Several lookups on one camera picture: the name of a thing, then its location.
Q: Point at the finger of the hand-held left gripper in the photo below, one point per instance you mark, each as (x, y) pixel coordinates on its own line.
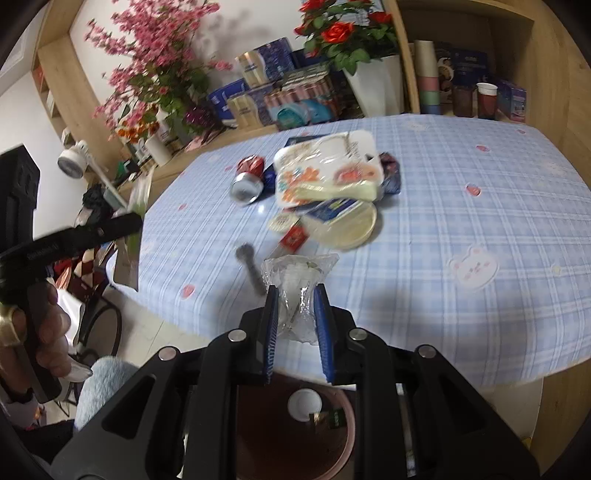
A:
(92, 233)

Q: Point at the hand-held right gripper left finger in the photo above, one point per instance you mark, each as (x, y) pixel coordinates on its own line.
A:
(271, 337)

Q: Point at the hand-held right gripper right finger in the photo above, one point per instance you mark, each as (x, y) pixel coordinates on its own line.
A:
(324, 337)

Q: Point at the clear plastic wrapper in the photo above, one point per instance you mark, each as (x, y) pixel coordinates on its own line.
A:
(295, 281)

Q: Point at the cream round plastic lid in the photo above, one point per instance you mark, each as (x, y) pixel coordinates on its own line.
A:
(351, 230)

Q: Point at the person's left hand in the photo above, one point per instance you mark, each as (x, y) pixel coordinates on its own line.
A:
(54, 337)

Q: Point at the white round desk lamp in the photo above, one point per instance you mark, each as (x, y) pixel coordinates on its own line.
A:
(71, 161)

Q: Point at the white paper cup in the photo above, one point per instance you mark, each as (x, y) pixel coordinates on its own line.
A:
(302, 401)

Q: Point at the dark small packet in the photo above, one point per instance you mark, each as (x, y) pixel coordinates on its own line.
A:
(332, 417)

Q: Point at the grey spoon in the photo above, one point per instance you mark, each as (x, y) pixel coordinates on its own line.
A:
(244, 254)

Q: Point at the small red packet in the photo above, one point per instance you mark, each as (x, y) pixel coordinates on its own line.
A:
(294, 238)

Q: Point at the white bottle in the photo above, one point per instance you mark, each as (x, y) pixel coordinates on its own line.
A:
(158, 150)

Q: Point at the orange flower bunch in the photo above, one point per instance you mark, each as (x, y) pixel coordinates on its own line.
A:
(134, 131)

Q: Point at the small round white sticker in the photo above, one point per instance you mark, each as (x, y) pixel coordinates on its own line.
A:
(281, 223)

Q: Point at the blue white card packet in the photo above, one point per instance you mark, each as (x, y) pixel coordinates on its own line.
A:
(330, 210)

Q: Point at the light blue fluffy cloth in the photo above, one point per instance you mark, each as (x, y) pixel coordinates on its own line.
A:
(104, 383)

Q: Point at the crushed aluminium soda can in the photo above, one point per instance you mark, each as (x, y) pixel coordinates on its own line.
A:
(247, 184)

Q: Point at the purple flower bunch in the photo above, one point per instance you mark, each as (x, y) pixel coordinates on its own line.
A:
(198, 117)

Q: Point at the white printed plastic food bag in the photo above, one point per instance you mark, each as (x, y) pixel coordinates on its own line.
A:
(323, 166)

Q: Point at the dark blue snack wrapper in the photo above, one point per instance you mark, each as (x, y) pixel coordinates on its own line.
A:
(391, 177)

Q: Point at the blue gift box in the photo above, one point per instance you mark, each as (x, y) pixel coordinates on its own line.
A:
(231, 99)

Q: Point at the blue printed box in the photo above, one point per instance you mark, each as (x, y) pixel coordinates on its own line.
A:
(300, 139)

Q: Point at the pink blossom artificial plant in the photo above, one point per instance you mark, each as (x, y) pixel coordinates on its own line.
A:
(152, 41)

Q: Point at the boxed bottle gift set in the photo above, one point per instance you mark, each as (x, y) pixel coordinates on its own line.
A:
(300, 92)

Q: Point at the blue box with silver cup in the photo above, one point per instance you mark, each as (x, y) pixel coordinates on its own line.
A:
(272, 55)

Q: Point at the white tall vase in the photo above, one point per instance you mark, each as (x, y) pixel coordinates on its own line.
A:
(376, 87)

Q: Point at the brown translucent cup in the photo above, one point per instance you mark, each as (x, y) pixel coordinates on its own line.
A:
(463, 101)

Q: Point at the stack of pastel cups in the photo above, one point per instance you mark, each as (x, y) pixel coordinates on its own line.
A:
(427, 78)

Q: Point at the red cup with white liner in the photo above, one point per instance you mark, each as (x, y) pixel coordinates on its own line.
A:
(486, 104)

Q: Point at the small blue carton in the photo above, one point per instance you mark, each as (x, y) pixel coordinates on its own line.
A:
(512, 99)

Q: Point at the red rose bouquet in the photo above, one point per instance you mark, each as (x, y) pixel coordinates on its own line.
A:
(339, 32)

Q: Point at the dark blue picture box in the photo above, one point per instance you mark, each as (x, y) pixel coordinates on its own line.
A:
(466, 64)

